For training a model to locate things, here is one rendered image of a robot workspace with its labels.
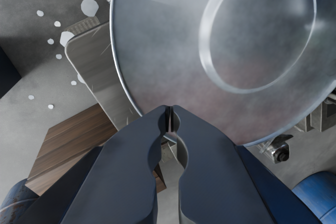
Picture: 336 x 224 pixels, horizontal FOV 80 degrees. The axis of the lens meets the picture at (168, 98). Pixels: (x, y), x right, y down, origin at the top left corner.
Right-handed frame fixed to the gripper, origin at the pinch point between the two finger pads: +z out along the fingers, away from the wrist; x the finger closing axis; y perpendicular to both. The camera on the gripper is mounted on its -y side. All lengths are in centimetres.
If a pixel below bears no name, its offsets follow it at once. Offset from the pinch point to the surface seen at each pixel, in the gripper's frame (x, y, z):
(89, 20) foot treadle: -29, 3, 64
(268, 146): 13.1, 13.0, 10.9
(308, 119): 24.1, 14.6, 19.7
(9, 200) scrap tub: -81, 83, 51
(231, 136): 7.5, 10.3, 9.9
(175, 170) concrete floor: 1, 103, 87
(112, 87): -5.5, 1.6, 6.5
